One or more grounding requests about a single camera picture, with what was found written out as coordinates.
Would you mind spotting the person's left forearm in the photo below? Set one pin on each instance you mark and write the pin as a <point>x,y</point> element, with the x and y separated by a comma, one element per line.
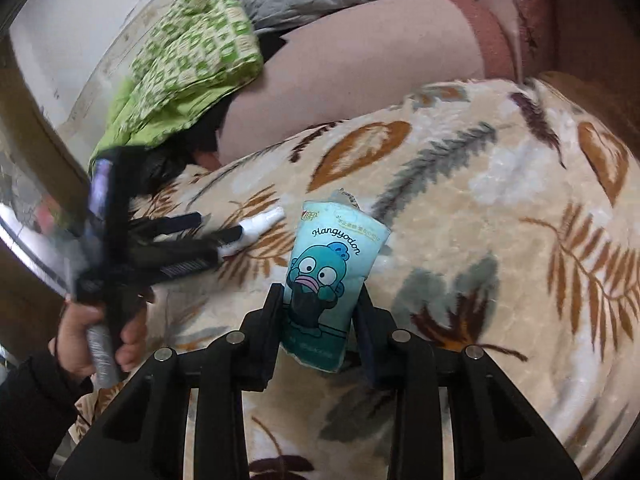
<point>30,410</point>

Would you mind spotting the pink brown sofa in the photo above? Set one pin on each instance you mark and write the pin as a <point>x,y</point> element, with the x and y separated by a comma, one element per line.
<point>375,70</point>

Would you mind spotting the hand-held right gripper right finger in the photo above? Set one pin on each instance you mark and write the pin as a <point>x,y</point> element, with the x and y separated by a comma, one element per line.
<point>367,345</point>

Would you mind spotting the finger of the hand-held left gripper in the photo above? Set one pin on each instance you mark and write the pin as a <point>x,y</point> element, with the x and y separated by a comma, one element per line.
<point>190,257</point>
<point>170,225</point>

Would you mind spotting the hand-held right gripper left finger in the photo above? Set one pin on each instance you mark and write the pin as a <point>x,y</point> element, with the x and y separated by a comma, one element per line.
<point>267,340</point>

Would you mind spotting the person's left hand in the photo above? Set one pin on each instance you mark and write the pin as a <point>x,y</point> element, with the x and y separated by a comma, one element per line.
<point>75,340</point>

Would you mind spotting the leaf print blanket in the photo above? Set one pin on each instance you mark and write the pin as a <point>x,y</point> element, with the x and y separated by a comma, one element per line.
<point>475,260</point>

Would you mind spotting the teal cartoon tissue packet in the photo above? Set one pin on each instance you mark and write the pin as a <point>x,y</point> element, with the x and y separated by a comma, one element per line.
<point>330,280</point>

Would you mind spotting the green checkered cloth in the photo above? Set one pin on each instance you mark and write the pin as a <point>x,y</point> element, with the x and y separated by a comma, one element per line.
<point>185,65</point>

